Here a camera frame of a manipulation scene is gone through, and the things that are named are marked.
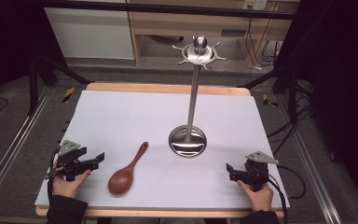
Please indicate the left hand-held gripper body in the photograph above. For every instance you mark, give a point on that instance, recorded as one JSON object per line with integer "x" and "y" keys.
{"x": 69, "y": 163}

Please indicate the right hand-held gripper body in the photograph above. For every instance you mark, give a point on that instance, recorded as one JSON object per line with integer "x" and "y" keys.
{"x": 256, "y": 169}

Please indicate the brown wooden spoon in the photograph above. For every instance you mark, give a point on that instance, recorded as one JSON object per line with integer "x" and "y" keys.
{"x": 122, "y": 180}

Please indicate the steel utensil rack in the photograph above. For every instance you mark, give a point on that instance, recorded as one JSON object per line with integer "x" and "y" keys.
{"x": 192, "y": 102}

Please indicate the person's left hand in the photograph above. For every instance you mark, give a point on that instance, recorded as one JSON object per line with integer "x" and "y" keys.
{"x": 66, "y": 186}

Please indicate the person's right hand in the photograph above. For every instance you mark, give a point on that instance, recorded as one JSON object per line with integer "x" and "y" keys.
{"x": 261, "y": 199}

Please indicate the yellow black floor tape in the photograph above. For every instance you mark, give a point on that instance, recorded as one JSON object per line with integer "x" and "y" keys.
{"x": 269, "y": 101}
{"x": 68, "y": 94}

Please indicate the white table mat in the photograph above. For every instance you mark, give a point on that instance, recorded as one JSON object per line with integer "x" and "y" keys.
{"x": 155, "y": 124}

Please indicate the black metal stand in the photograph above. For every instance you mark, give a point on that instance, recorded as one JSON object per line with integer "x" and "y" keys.
{"x": 33, "y": 87}
{"x": 292, "y": 90}

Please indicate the wooden table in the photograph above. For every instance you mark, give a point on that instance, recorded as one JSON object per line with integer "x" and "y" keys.
{"x": 167, "y": 89}

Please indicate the white cabinet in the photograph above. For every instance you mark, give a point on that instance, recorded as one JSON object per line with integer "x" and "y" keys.
{"x": 90, "y": 34}

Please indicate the white power strip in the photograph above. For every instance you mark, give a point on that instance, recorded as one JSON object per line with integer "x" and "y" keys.
{"x": 254, "y": 3}

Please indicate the black crossbar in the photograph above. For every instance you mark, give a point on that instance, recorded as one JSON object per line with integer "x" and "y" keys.
{"x": 167, "y": 7}

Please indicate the metal floor rail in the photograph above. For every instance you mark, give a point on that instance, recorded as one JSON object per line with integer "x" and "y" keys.
{"x": 9, "y": 152}
{"x": 310, "y": 168}

